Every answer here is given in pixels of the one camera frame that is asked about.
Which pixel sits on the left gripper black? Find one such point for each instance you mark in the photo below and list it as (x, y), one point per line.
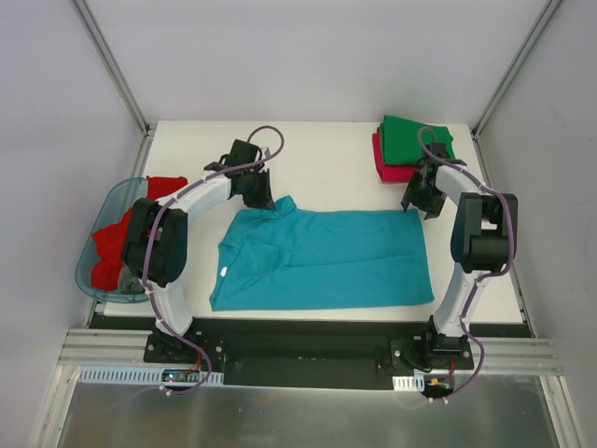
(255, 188)

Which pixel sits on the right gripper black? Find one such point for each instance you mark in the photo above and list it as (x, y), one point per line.
(423, 194)

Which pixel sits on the teal t shirt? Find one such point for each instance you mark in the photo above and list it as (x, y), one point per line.
(290, 259)

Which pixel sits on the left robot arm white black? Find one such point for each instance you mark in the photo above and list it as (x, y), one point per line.
(155, 245)

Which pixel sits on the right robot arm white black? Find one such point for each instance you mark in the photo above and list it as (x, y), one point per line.
(483, 238)

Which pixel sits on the folded pink t shirt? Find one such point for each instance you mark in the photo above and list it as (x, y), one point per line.
(390, 173)

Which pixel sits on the folded green t shirt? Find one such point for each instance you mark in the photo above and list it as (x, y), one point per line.
(400, 143)

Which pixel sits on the translucent blue plastic basket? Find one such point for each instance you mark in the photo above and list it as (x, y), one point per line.
(117, 201)

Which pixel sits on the red t shirt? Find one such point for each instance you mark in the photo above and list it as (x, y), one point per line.
(109, 240)

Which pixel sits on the grey t shirt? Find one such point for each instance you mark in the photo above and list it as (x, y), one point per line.
(128, 283)

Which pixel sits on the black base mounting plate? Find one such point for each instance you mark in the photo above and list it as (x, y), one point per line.
(312, 354)

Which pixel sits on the right aluminium side rail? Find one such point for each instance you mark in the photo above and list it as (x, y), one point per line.
(512, 273)

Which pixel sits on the right white cable duct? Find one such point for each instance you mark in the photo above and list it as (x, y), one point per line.
(413, 383)

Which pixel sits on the right aluminium frame post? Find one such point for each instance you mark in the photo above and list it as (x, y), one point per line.
(539, 27)

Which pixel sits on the aluminium frame post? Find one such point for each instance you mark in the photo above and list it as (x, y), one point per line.
(539, 27)
(110, 63)

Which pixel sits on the left aluminium frame post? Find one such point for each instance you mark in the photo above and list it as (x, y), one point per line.
(110, 63)

